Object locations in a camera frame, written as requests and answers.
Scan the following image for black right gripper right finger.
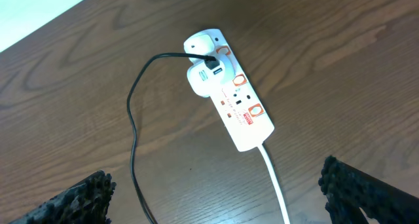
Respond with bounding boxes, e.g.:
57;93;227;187
318;156;418;224

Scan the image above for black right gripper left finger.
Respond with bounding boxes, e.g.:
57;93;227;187
10;170;117;224

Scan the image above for black USB charging cable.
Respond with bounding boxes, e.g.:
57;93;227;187
126;52;221;224

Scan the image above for white USB charger adapter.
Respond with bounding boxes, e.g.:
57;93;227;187
187;54;236;98

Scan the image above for white power strip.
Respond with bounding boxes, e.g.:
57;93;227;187
183;29;274;157

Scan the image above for white power strip cord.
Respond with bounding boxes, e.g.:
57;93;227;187
257;144;291;224

